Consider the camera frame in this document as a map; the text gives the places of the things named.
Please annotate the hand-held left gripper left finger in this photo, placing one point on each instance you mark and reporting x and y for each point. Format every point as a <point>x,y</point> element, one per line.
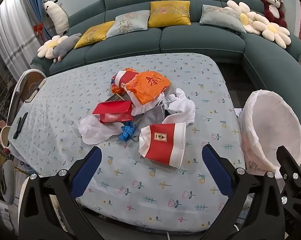
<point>87,170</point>

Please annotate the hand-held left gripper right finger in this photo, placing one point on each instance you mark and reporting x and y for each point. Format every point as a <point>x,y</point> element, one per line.
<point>215,173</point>

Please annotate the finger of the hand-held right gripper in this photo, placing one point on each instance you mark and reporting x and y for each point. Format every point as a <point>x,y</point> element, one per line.
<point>289,162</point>

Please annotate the clear white plastic bag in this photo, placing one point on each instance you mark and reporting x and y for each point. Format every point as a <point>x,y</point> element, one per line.
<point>95,132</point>

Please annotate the trash bin with white liner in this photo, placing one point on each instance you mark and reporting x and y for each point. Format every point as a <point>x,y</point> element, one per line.
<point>270,120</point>

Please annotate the blue plastic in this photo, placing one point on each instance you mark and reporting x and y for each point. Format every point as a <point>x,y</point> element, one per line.
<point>126,131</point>

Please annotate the red and white paper bag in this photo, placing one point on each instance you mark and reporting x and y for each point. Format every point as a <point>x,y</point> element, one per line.
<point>163,145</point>
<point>125,78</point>

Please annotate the red gift box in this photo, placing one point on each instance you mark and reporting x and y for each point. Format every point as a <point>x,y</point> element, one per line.
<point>110,108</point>

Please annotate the orange plastic bag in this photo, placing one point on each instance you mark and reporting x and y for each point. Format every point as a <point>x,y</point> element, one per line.
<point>150,86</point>

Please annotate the white crumpled bag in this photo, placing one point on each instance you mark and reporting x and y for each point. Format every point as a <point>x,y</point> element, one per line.
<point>183,107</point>

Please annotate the dark gold-trimmed box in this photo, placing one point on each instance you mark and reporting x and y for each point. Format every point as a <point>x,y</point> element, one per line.
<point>115,97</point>

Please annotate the black remote control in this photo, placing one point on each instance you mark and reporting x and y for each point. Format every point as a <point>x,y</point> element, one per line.
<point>20,126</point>

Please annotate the white cloth pouch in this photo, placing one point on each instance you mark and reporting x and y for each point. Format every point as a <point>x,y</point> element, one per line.
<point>143,108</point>

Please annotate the grey cloth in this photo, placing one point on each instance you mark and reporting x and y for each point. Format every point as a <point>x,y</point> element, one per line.
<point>153,116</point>

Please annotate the white chair with wooden seat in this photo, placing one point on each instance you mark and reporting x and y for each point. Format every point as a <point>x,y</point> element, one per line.
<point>30,85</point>

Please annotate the grey mouse plush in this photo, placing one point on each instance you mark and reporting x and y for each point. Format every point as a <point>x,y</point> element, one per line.
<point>65,46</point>

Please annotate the white daisy plush cushion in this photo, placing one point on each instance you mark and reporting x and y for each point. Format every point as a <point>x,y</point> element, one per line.
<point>49,46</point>
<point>243,17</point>
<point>273,28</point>

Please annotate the teal sofa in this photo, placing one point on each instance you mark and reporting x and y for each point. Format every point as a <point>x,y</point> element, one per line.
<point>190,40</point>

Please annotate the red curtain tie bow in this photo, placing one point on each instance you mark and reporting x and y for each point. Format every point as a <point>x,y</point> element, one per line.
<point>38,27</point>

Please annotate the grey-blue embroidered cushion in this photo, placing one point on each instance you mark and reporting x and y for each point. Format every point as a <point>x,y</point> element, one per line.
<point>220,17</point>
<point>128,23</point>

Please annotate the sheer white curtain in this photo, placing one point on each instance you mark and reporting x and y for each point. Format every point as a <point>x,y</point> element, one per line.
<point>13,35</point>

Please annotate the red monkey plush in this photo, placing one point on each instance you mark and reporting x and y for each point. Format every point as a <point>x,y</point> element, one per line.
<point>274,7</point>

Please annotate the white sheep plush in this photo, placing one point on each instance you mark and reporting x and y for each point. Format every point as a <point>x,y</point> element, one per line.
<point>56,17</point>

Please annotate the large yellow embroidered cushion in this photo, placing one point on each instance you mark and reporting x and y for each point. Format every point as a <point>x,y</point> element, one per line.
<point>169,13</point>

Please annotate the blue curtain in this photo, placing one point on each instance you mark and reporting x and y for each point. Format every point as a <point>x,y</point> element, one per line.
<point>39,5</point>

